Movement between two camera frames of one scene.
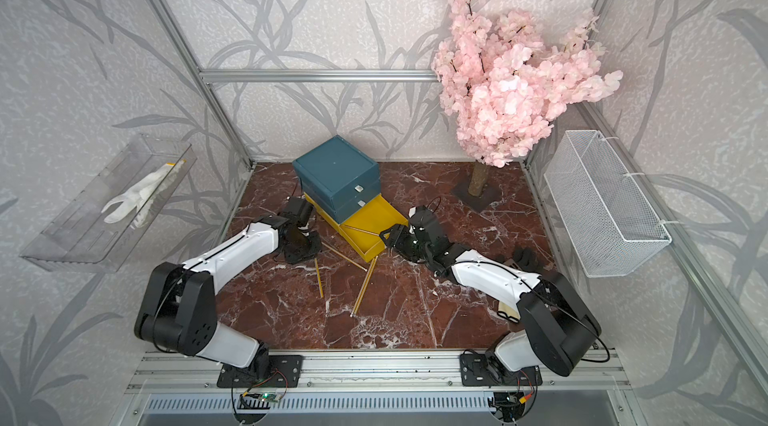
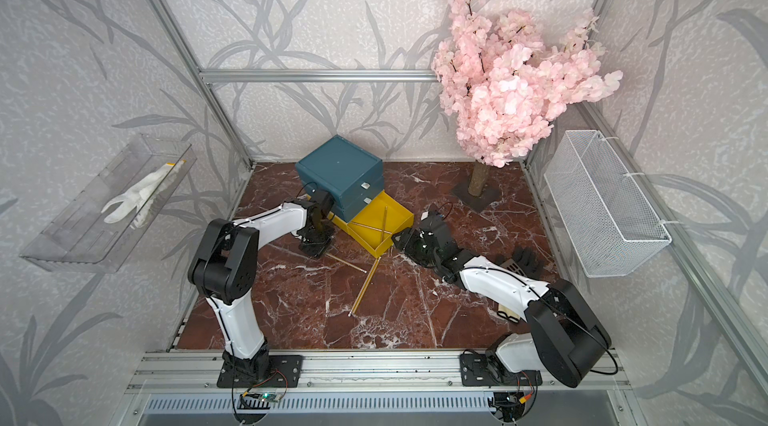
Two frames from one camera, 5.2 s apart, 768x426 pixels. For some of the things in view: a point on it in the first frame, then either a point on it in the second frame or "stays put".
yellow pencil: [317, 270] → [384, 222]
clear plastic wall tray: [95, 223] stays put
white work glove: [143, 199] stays put
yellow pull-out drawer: [363, 229] stays put
